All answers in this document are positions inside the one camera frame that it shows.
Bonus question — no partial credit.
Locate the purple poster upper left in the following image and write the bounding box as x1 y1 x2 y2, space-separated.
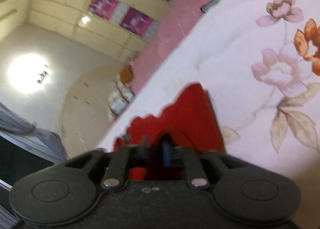
88 0 119 20

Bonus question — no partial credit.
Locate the orange checked pillow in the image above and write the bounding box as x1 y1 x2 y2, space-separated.
119 65 134 84

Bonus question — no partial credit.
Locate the white floral quilt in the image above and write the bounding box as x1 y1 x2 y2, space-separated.
99 0 319 228

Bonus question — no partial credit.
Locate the black white striped garment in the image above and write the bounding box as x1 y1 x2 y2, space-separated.
200 0 221 13

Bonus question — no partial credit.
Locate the grey window curtain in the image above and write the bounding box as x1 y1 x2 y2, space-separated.
1 103 67 160

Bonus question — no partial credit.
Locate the pink bed sheet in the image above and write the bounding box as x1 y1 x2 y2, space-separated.
130 0 211 94

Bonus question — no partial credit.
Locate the red knitted sweater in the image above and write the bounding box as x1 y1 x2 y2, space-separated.
113 83 224 182

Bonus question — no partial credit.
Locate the white patterned pillow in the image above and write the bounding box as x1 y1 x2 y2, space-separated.
108 80 135 122

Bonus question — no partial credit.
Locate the cream wardrobe with doors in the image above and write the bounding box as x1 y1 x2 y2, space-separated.
1 0 173 61

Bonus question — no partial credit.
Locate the cream arched headboard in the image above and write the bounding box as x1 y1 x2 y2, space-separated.
60 64 121 159

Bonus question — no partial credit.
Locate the purple poster lower left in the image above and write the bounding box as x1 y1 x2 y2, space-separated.
120 8 153 37

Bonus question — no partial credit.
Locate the window with frame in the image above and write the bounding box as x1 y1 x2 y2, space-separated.
1 132 62 228

